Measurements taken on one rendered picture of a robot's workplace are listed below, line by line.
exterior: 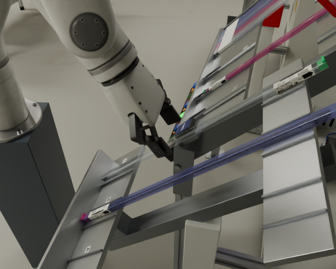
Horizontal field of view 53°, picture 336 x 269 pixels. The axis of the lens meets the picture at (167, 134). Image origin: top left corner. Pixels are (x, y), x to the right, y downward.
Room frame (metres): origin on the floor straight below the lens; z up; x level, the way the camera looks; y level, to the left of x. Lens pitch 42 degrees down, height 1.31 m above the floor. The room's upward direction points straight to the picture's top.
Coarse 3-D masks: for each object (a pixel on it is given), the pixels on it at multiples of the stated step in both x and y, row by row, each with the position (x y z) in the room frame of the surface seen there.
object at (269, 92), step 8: (312, 64) 0.43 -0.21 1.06; (320, 64) 0.42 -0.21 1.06; (328, 64) 0.42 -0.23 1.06; (272, 88) 0.43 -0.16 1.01; (256, 96) 0.43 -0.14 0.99; (264, 96) 0.43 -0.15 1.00; (240, 104) 0.44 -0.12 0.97; (248, 104) 0.43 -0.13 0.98; (224, 112) 0.45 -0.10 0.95; (232, 112) 0.44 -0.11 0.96; (240, 112) 0.44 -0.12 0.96; (208, 120) 0.45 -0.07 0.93; (216, 120) 0.44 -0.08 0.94; (224, 120) 0.44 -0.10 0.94; (192, 128) 0.46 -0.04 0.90; (200, 128) 0.45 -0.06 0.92; (208, 128) 0.45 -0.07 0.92; (176, 136) 0.47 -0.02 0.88; (184, 136) 0.45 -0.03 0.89; (192, 136) 0.45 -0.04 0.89; (168, 144) 0.46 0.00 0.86; (176, 144) 0.46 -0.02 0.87; (152, 152) 0.47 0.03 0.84; (136, 160) 0.47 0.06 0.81; (144, 160) 0.47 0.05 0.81; (120, 168) 0.48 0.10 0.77; (128, 168) 0.48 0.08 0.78; (104, 176) 0.49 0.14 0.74; (112, 176) 0.49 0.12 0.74
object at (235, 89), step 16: (256, 32) 0.96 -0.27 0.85; (240, 48) 0.93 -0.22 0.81; (256, 48) 0.86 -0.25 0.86; (224, 64) 0.90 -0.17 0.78; (240, 64) 0.81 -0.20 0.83; (208, 80) 0.89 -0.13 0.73; (240, 80) 0.72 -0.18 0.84; (208, 96) 0.77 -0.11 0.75; (224, 96) 0.69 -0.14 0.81; (240, 96) 0.63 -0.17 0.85; (208, 112) 0.67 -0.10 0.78
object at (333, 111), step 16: (320, 112) 0.32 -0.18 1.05; (288, 128) 0.32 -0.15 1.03; (304, 128) 0.31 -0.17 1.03; (256, 144) 0.32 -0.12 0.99; (272, 144) 0.32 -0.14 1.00; (208, 160) 0.35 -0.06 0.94; (224, 160) 0.33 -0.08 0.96; (176, 176) 0.35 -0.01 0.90; (192, 176) 0.34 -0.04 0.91; (144, 192) 0.36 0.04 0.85; (112, 208) 0.37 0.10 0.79
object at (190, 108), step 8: (216, 40) 1.15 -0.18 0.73; (208, 56) 1.04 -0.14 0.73; (208, 64) 0.98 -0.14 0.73; (208, 72) 0.95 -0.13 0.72; (200, 80) 0.88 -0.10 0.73; (200, 88) 0.85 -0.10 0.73; (192, 96) 0.80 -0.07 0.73; (192, 104) 0.77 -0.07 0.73; (184, 112) 0.73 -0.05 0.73; (192, 112) 0.74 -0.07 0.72; (184, 120) 0.69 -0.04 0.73
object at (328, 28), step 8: (320, 8) 0.77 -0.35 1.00; (328, 16) 0.70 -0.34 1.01; (320, 24) 0.69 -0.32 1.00; (328, 24) 0.66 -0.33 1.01; (320, 32) 0.65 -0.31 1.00; (328, 32) 0.63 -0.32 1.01; (320, 40) 0.62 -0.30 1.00; (328, 40) 0.60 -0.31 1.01; (320, 48) 0.59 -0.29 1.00; (328, 48) 0.57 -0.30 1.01
